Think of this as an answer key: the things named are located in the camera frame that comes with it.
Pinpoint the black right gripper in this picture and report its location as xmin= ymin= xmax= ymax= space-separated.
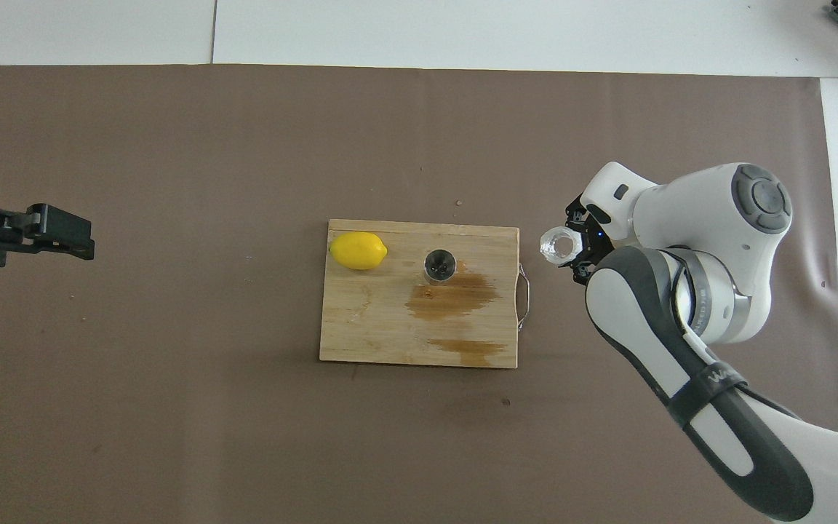
xmin=566 ymin=195 xmax=613 ymax=286

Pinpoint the small clear glass cup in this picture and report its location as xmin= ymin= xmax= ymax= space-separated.
xmin=540 ymin=226 xmax=583 ymax=266

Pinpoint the steel double jigger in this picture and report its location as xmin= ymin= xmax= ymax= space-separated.
xmin=423 ymin=248 xmax=458 ymax=283

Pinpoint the wooden cutting board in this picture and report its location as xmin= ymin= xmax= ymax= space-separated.
xmin=319 ymin=219 xmax=532 ymax=369

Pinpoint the yellow lemon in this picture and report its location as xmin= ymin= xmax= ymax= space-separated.
xmin=329 ymin=231 xmax=388 ymax=271

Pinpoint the brown paper table mat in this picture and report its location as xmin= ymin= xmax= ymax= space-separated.
xmin=0 ymin=64 xmax=838 ymax=524

